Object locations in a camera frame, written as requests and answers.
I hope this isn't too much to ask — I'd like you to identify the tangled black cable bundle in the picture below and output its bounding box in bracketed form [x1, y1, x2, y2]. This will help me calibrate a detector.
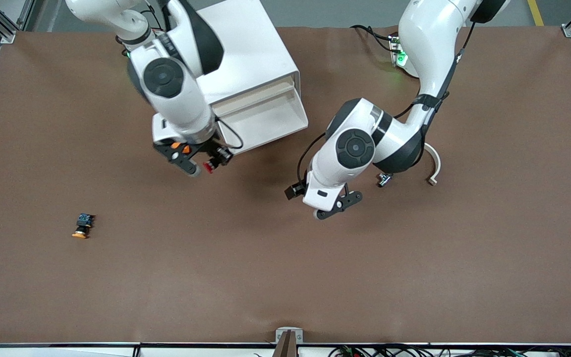
[328, 345, 571, 357]

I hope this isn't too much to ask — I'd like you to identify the white table edge rail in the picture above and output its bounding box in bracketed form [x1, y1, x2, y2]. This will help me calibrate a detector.
[0, 342, 571, 357]

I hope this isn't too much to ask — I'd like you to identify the yellow push button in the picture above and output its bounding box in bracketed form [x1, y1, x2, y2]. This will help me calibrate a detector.
[71, 213, 97, 240]

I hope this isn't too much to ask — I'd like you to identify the grey metal clamp bracket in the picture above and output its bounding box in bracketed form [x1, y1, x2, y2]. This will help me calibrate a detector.
[273, 326, 304, 357]

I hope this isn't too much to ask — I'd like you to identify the white curved bracket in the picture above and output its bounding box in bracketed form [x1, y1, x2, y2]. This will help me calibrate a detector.
[423, 143, 442, 187]

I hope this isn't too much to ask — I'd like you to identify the black left base cable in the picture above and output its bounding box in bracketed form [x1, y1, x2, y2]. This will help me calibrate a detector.
[350, 24, 398, 53]

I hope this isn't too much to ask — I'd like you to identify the brown table cover sheet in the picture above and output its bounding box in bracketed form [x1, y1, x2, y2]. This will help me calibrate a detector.
[0, 25, 571, 345]

